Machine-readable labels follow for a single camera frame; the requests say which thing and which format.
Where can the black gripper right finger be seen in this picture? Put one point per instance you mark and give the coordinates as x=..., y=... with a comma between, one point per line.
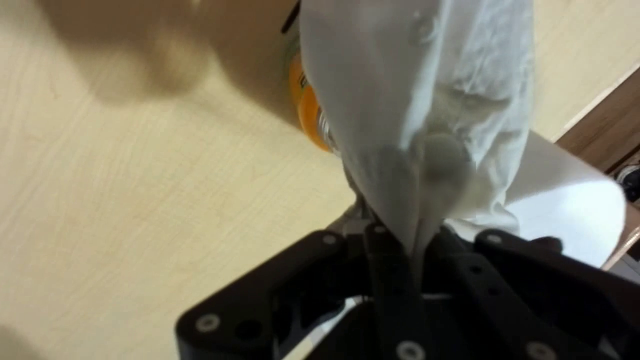
x=533, y=300

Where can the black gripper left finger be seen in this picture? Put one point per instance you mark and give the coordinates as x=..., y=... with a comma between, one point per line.
x=267, y=300

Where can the orange juice bottle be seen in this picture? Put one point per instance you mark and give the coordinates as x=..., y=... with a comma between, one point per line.
x=310, y=113

